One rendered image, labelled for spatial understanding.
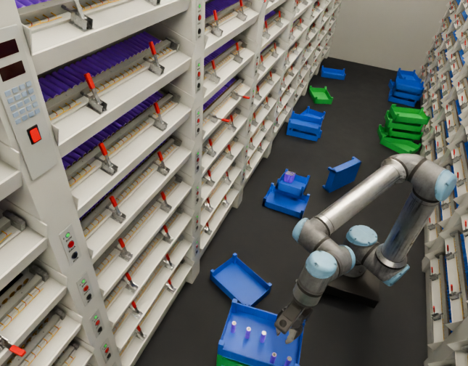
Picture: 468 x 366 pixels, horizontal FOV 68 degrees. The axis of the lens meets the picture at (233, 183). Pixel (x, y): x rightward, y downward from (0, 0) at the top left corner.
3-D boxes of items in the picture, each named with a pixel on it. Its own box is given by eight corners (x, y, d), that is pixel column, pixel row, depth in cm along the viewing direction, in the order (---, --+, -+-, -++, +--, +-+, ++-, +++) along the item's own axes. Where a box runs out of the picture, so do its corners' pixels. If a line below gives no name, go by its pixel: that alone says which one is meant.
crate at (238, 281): (270, 292, 201) (272, 284, 196) (246, 314, 190) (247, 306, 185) (234, 260, 217) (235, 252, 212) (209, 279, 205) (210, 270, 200)
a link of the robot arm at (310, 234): (404, 139, 149) (289, 224, 125) (432, 153, 142) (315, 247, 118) (397, 158, 158) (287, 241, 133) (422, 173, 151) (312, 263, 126)
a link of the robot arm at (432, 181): (376, 256, 196) (432, 151, 145) (404, 278, 186) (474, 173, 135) (359, 270, 189) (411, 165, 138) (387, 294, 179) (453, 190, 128)
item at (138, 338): (189, 270, 194) (196, 258, 184) (123, 376, 150) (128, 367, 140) (159, 250, 195) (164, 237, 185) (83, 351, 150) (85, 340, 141)
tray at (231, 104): (247, 94, 196) (254, 80, 190) (199, 147, 152) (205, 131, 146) (217, 75, 197) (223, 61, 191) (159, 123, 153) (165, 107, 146)
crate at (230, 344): (302, 329, 143) (305, 319, 138) (294, 379, 128) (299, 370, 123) (231, 308, 148) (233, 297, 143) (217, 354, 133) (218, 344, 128)
